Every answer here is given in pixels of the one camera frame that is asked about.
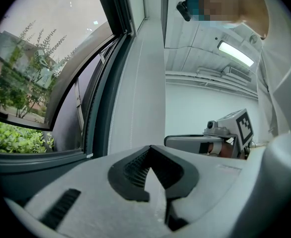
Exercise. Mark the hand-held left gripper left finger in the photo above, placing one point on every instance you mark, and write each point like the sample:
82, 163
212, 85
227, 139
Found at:
91, 182

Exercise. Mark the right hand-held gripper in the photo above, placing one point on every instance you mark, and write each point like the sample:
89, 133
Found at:
237, 130

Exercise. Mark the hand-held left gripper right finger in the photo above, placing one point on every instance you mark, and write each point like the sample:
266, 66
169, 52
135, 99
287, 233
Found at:
205, 180

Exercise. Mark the person's right hand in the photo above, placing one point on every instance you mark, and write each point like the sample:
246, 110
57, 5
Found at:
226, 150

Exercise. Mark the white air conditioner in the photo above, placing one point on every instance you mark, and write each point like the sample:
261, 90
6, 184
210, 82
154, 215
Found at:
237, 74

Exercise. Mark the green shrubs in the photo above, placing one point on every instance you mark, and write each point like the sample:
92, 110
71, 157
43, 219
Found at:
14, 137

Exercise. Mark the ceiling strip light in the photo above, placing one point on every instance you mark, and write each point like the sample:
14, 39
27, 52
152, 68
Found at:
236, 53

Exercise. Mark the thin garden trees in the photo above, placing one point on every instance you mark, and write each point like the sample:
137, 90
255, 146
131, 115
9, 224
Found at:
19, 93

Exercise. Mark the person's beige shirt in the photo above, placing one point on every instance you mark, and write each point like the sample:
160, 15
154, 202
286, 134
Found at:
282, 71

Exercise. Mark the person's head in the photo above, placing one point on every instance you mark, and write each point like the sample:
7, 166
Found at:
235, 6

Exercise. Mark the pale brick building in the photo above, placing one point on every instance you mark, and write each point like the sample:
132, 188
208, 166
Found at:
11, 56

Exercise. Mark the dark window frame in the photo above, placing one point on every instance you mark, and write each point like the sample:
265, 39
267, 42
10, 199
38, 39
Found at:
103, 95

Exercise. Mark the black head camera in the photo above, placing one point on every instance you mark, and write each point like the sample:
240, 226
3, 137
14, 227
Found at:
184, 11

